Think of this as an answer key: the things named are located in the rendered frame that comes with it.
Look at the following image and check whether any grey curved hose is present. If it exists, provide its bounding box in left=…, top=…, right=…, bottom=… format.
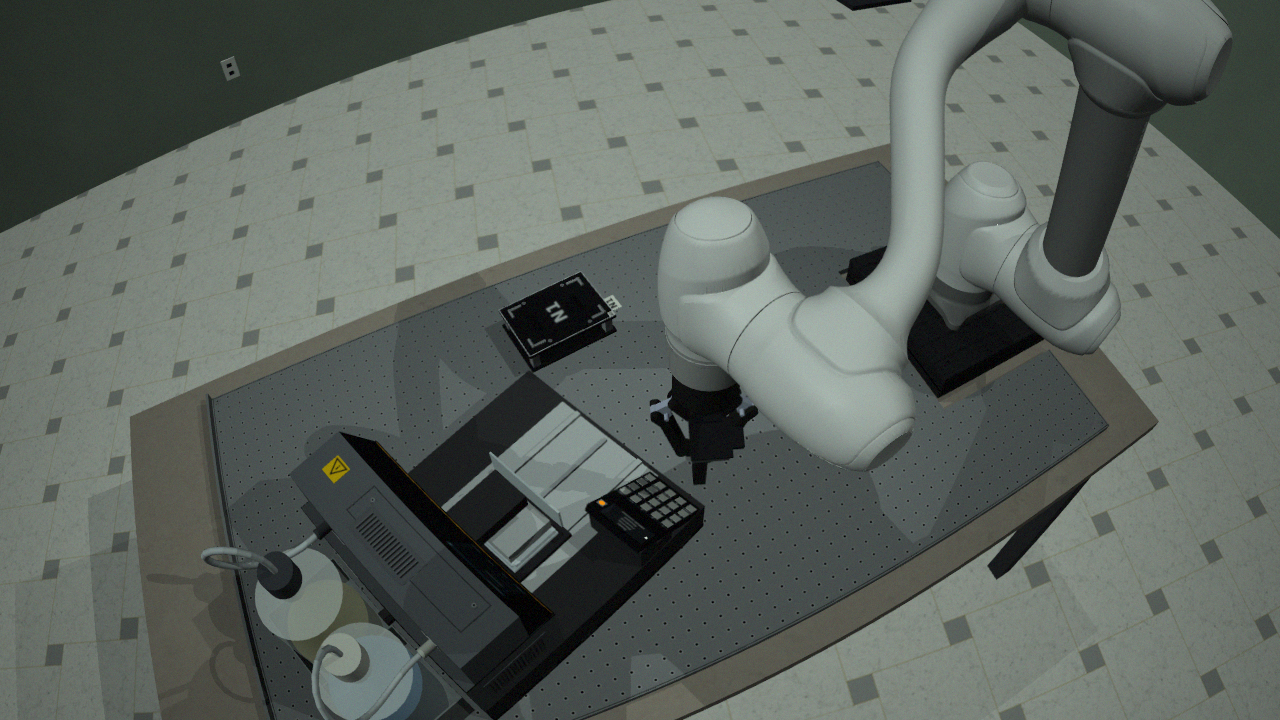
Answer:
left=311, top=644, right=422, bottom=720

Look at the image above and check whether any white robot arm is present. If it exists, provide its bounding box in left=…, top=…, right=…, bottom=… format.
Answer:
left=657, top=0, right=1233, bottom=471

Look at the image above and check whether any translucent plastic bottle with grey cap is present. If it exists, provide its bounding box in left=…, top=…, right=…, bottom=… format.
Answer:
left=316, top=623, right=451, bottom=720

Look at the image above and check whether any black rectangular frame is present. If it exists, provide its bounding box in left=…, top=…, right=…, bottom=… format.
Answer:
left=499, top=272, right=617, bottom=373

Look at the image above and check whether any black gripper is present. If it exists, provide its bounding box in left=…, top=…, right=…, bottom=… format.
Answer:
left=650, top=375, right=758, bottom=486

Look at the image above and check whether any grey flexible hose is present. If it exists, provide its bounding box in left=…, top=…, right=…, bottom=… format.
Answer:
left=201, top=533, right=319, bottom=574

